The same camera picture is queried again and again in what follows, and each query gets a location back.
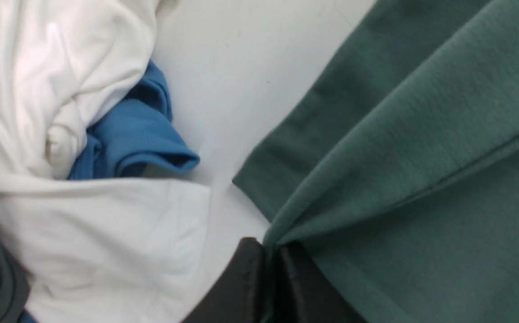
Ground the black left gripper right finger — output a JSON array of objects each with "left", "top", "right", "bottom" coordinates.
[{"left": 277, "top": 242, "right": 365, "bottom": 323}]

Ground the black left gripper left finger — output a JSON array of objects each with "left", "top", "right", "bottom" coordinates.
[{"left": 183, "top": 237, "right": 265, "bottom": 323}]

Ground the blue crumpled garment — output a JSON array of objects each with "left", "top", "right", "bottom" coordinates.
[{"left": 18, "top": 63, "right": 210, "bottom": 323}]

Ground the green long-sleeve top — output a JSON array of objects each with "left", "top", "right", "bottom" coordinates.
[{"left": 233, "top": 0, "right": 519, "bottom": 323}]

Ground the white crumpled garment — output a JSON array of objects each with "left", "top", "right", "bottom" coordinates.
[{"left": 0, "top": 0, "right": 212, "bottom": 323}]

